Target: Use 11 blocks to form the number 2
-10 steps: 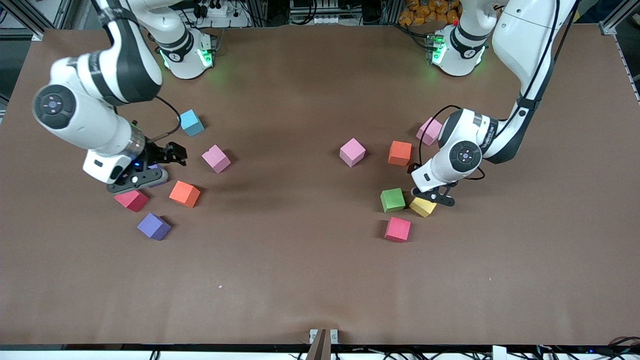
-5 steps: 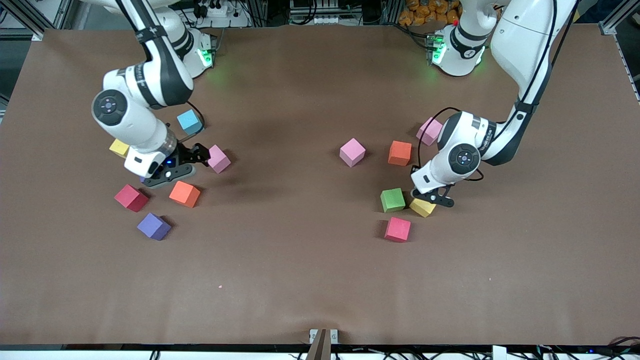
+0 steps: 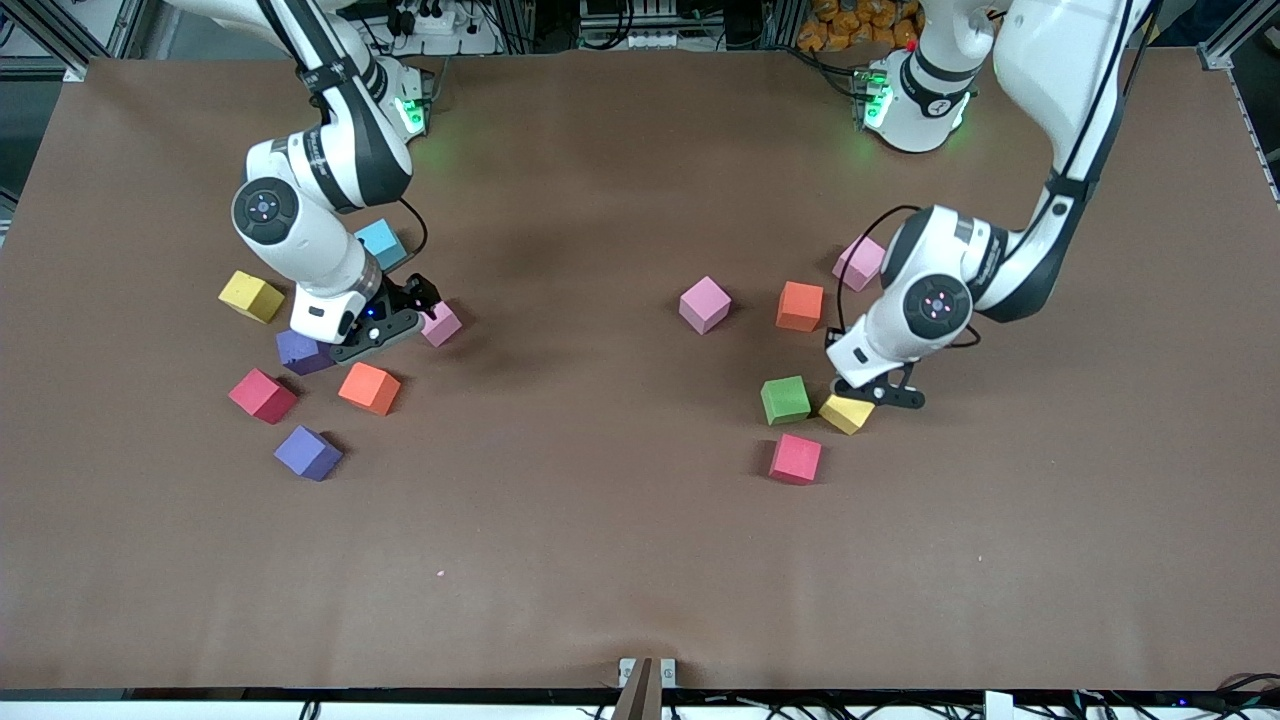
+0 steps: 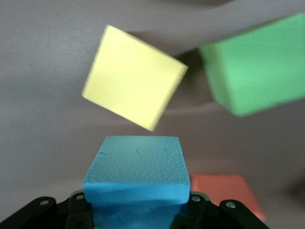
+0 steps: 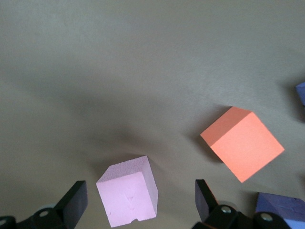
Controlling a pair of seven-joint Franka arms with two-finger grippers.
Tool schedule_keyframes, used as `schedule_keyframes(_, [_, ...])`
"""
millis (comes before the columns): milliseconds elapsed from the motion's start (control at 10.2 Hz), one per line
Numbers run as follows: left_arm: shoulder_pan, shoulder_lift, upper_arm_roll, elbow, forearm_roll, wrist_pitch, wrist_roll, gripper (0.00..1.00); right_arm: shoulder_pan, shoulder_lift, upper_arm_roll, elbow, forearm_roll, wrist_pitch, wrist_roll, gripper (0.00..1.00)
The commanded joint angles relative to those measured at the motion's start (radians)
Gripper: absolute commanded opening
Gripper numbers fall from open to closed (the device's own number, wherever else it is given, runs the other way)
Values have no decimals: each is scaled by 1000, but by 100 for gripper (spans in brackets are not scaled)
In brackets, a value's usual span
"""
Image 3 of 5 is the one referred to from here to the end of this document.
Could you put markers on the purple foam cube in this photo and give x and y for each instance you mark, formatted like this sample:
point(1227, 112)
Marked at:
point(298, 355)
point(307, 453)

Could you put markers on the green foam cube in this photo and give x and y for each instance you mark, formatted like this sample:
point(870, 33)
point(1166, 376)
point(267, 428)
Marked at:
point(786, 400)

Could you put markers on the white table edge rail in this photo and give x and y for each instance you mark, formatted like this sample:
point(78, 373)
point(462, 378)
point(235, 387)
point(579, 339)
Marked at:
point(150, 712)

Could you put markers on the brown table cover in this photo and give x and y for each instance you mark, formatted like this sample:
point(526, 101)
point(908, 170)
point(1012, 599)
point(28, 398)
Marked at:
point(600, 550)

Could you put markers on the aluminium frame beam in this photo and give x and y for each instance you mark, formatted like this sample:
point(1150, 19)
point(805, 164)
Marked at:
point(50, 40)
point(1235, 35)

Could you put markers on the aluminium frame post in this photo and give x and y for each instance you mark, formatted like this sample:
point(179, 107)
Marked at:
point(778, 22)
point(515, 25)

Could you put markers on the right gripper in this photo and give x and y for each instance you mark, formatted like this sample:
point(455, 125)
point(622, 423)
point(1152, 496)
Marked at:
point(409, 294)

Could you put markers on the yellow foam cube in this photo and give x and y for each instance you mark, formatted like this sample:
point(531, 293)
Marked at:
point(250, 297)
point(845, 414)

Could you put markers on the white power strip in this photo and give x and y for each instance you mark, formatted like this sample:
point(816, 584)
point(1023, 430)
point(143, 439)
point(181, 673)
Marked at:
point(640, 40)
point(470, 42)

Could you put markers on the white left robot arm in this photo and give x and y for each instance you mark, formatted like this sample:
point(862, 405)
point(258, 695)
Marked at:
point(1060, 60)

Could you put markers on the pile of orange balls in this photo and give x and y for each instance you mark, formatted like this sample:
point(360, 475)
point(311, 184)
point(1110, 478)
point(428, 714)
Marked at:
point(850, 25)

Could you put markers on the light blue foam cube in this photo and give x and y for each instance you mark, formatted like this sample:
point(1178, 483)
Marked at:
point(385, 243)

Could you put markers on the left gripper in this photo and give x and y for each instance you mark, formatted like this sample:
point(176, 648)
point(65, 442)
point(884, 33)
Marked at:
point(830, 337)

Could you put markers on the orange foam cube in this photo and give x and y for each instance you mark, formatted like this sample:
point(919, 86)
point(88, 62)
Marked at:
point(800, 306)
point(369, 389)

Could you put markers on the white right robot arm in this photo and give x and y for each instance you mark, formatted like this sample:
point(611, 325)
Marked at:
point(300, 230)

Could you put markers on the light pink foam cube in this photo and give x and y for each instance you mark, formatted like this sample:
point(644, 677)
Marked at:
point(858, 265)
point(705, 305)
point(443, 326)

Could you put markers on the white table side rail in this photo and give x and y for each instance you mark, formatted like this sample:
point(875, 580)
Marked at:
point(1255, 140)

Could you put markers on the red foam cube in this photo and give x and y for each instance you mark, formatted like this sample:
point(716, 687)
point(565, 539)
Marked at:
point(262, 396)
point(796, 459)

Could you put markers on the metal bracket with brown bar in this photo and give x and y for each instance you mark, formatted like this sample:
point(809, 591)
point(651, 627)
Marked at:
point(645, 690)

